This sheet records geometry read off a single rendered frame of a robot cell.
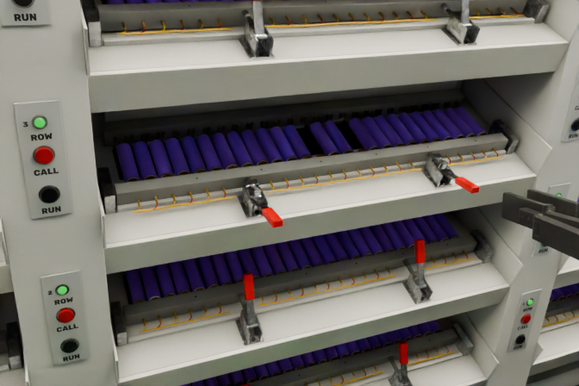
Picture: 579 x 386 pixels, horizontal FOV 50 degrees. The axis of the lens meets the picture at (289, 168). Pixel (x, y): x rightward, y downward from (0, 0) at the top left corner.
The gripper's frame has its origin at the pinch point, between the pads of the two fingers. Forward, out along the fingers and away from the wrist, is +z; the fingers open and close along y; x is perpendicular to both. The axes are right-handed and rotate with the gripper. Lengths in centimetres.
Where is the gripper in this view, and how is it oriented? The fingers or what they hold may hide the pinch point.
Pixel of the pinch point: (538, 210)
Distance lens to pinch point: 73.6
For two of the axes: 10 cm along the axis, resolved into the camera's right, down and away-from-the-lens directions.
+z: -3.8, -1.9, 9.0
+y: 9.2, -0.9, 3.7
